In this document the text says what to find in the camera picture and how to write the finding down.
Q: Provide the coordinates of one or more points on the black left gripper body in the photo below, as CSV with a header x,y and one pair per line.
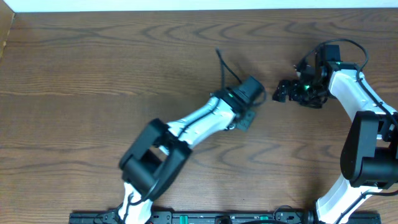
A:
x,y
245,121

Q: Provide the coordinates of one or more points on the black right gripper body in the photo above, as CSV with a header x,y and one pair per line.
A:
x,y
308,94

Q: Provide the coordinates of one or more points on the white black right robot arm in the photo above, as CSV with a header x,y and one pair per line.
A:
x,y
368,160

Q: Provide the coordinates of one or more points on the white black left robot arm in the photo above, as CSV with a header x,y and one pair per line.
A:
x,y
158,154

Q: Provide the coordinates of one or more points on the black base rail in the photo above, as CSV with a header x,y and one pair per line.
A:
x,y
289,216

